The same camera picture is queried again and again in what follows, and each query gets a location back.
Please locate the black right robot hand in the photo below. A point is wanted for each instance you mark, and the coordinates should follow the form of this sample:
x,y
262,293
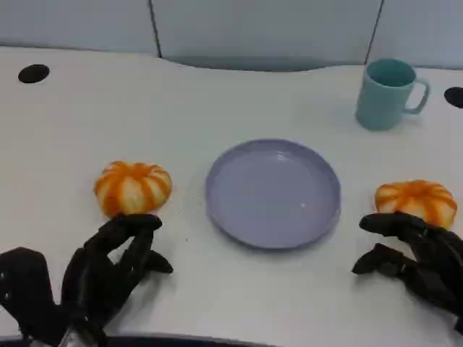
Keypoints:
x,y
434,267

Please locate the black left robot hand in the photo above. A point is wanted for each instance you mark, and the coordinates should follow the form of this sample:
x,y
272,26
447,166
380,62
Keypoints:
x,y
87,282

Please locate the orange and white bread roll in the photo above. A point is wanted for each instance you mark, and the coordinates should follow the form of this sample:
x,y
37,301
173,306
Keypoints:
x,y
416,199
134,188

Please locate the pale green mug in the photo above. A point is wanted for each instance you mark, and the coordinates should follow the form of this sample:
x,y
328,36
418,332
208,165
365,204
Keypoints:
x,y
383,105

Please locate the lilac plate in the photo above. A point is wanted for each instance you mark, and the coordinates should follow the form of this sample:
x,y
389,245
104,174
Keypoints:
x,y
273,195

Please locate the grey desk partition panel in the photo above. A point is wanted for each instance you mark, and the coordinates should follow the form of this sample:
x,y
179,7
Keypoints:
x,y
72,21
264,29
423,29

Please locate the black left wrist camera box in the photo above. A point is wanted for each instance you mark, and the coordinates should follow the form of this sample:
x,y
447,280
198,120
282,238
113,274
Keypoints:
x,y
25,282

